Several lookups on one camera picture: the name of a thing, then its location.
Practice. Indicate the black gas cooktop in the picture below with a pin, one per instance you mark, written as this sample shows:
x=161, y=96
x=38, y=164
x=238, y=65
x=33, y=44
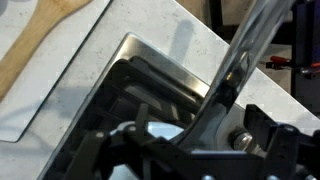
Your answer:
x=133, y=90

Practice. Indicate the black robot stand frame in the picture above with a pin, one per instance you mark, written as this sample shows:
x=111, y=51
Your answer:
x=305, y=40

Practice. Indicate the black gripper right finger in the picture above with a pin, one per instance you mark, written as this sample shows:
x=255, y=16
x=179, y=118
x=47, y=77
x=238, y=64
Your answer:
x=290, y=150

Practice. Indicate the wooden spatula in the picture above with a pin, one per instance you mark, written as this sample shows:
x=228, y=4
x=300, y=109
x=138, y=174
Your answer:
x=33, y=36

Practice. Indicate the white cutting board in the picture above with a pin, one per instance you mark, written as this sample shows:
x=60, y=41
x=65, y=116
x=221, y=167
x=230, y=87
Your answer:
x=60, y=56

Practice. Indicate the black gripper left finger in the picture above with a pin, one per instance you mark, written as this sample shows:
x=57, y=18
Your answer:
x=100, y=150

